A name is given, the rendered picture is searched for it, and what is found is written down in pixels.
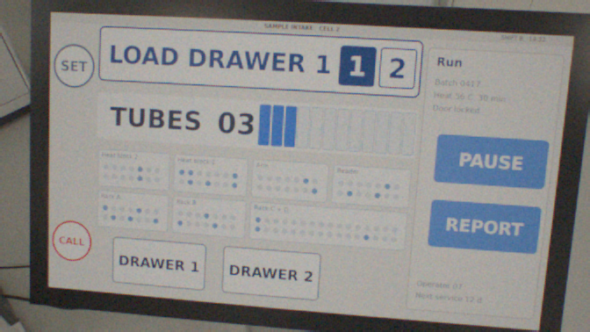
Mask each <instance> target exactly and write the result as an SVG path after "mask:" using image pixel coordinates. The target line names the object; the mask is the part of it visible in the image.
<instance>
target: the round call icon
mask: <svg viewBox="0 0 590 332"><path fill-rule="evenodd" d="M92 248H93V221H88V220H77V219H67V218H55V217H50V261H55V262H65V263H86V264H92Z"/></svg>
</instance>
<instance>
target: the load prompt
mask: <svg viewBox="0 0 590 332"><path fill-rule="evenodd" d="M424 43H425V40H396V39H386V38H378V37H358V36H340V35H320V34H302V33H282V32H245V31H227V30H207V29H189V28H170V27H165V28H151V27H132V26H113V25H100V26H99V55H98V81H99V82H110V83H124V82H126V83H157V84H173V85H189V86H205V87H221V88H237V89H253V90H285V91H301V92H318V93H334V94H350V95H365V96H366V97H397V98H413V99H420V94H421V74H422V64H423V53H424Z"/></svg>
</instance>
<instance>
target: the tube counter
mask: <svg viewBox="0 0 590 332"><path fill-rule="evenodd" d="M418 114H419V110H409V109H393V108H377V107H362V106H346V105H316V104H300V103H284V102H269V101H252V100H236V99H221V98H216V112H215V133H214V146H219V147H234V148H260V149H275V150H289V151H303V152H317V153H330V154H345V155H372V156H386V157H401V158H414V157H415V146H416V135H417V126H418Z"/></svg>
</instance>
